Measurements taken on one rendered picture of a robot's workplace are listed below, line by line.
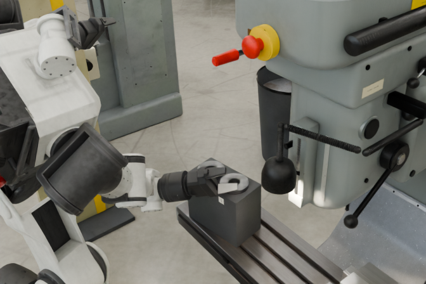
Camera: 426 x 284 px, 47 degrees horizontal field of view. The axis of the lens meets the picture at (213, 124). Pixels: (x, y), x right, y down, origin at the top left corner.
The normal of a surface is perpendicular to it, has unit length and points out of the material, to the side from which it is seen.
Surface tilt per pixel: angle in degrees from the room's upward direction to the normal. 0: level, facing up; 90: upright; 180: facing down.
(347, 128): 90
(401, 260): 45
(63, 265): 73
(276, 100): 94
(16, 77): 35
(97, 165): 59
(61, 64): 118
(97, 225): 0
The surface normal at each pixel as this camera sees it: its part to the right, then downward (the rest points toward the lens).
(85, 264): 0.69, -0.18
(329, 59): -0.04, 0.54
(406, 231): -0.72, -0.08
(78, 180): 0.14, -0.09
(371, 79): 0.60, 0.41
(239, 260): -0.04, -0.85
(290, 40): -0.80, 0.35
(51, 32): 0.43, -0.54
